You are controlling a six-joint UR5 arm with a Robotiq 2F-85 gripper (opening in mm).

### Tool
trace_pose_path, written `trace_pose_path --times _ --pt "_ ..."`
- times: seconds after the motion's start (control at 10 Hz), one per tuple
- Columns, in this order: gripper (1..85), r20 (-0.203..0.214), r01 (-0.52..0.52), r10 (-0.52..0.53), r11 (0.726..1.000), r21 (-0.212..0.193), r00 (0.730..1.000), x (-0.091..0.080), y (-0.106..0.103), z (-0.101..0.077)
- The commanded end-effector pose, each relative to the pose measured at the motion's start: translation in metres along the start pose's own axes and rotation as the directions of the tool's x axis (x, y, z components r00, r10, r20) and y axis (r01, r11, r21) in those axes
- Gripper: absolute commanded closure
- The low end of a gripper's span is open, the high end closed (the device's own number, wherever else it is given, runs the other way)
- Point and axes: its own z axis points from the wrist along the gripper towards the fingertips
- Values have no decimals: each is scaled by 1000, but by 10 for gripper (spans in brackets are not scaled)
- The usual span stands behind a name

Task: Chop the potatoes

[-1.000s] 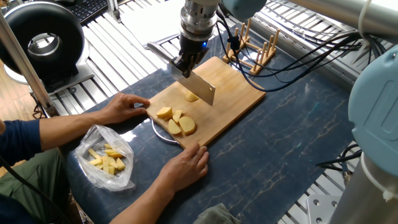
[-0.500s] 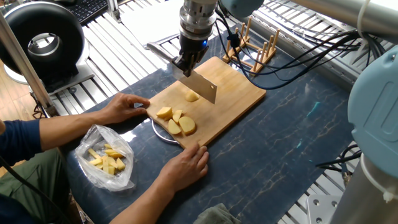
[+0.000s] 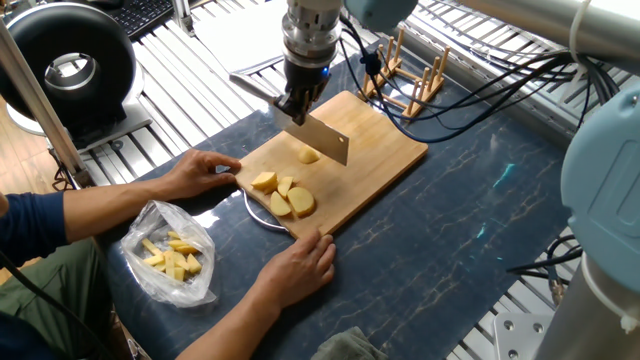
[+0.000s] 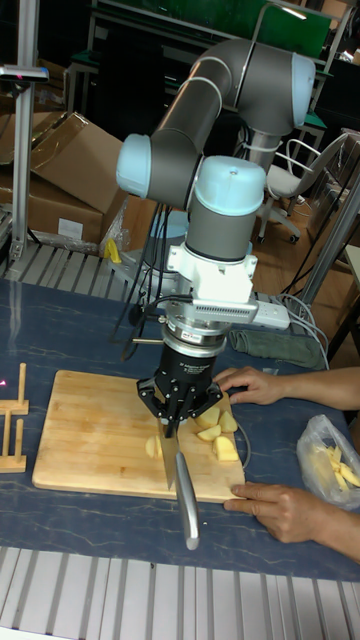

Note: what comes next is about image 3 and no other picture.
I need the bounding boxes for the grey-green cloth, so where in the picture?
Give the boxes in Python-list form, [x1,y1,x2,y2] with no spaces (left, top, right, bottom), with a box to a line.
[308,325,389,360]

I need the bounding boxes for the steel cleaver knife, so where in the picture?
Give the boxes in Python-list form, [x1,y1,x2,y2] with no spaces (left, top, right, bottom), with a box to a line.
[229,70,351,167]

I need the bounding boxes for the black round ring lamp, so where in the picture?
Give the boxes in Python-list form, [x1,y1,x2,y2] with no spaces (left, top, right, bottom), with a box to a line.
[0,3,151,151]

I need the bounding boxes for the black cable with plug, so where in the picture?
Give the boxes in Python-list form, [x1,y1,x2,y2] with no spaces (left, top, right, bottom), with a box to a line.
[508,238,586,293]

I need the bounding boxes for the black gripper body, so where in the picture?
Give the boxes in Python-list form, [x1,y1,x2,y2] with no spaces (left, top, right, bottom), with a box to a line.
[283,52,332,101]

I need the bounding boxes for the person's left hand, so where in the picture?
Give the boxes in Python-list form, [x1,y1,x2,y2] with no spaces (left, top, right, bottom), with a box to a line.
[165,150,244,199]

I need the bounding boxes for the wooden knife rack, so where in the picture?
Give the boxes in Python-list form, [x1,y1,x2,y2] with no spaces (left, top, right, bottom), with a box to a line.
[360,28,451,121]

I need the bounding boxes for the white sheet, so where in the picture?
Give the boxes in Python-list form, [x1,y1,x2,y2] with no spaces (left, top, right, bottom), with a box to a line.
[193,0,301,81]

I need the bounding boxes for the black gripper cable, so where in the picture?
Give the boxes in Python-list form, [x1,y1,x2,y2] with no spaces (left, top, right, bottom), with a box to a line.
[338,15,613,123]

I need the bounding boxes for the person's left forearm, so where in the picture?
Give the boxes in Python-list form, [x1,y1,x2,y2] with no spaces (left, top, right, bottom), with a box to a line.
[0,170,181,261]

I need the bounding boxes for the olive trousers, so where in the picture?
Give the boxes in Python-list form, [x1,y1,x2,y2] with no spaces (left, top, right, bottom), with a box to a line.
[0,228,136,360]

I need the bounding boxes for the dark blue marble mat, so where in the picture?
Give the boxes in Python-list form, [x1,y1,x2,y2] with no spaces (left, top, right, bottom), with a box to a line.
[95,85,601,360]

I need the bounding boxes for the wooden pole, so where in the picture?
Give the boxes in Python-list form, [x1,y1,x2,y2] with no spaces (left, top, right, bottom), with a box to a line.
[0,20,93,193]

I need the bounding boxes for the plastic bag of potato sticks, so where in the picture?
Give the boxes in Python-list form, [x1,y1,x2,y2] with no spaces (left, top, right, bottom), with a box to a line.
[120,196,219,307]

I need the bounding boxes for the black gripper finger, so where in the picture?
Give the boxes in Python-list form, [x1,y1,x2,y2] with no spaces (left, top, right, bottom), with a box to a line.
[300,94,319,119]
[274,88,304,125]

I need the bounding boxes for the metal mounting plate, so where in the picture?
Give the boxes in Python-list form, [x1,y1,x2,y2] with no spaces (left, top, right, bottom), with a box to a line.
[490,310,566,360]

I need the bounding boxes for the black keyboard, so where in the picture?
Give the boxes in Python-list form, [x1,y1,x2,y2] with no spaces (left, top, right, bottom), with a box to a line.
[95,0,179,43]

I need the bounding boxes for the bamboo cutting board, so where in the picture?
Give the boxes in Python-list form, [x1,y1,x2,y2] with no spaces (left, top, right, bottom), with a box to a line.
[235,90,429,241]

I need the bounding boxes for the person's right forearm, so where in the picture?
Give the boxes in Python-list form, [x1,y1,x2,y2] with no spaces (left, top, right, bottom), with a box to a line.
[183,285,281,360]

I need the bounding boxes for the person's right hand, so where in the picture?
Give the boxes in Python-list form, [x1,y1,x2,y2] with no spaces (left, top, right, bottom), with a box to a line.
[255,230,338,309]

